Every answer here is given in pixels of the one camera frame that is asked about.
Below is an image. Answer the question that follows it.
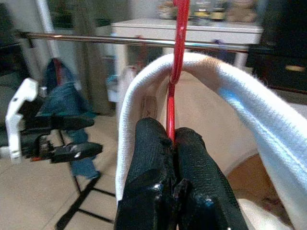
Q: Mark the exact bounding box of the white glass-door cabinet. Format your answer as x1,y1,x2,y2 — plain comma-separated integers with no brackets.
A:
111,18,264,70

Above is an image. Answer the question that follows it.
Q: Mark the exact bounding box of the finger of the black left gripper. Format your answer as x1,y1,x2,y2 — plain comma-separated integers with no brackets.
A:
51,142,104,164
35,115,95,132

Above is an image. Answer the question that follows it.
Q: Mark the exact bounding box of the white shirt with colourful print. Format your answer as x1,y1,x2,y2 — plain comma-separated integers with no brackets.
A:
115,52,307,230

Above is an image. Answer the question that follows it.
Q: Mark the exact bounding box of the black clothes rack chrome rail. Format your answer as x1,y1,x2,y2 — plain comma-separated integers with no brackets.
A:
16,31,250,230

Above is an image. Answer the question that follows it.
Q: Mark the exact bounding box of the glass sliding door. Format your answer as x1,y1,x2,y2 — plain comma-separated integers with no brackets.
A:
4,0,80,80

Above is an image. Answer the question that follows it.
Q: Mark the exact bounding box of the blue denim garment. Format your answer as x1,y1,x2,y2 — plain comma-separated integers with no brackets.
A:
37,58,101,180

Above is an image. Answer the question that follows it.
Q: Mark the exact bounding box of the black cabinet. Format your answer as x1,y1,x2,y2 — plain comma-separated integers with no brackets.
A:
247,0,307,94

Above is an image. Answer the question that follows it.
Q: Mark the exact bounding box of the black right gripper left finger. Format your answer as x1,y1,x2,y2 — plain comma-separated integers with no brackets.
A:
114,117,177,230

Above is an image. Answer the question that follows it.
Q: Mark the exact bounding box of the red wire hanger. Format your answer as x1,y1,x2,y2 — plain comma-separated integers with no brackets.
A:
166,0,190,146

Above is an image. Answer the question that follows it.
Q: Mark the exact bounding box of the brown plush toy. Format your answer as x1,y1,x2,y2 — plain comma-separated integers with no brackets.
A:
226,0,258,23

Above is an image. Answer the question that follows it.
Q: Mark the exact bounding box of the grey curtain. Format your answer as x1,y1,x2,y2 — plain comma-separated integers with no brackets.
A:
73,0,113,115

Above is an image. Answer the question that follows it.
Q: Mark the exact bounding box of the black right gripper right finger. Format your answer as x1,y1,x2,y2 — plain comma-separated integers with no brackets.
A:
173,126,250,230

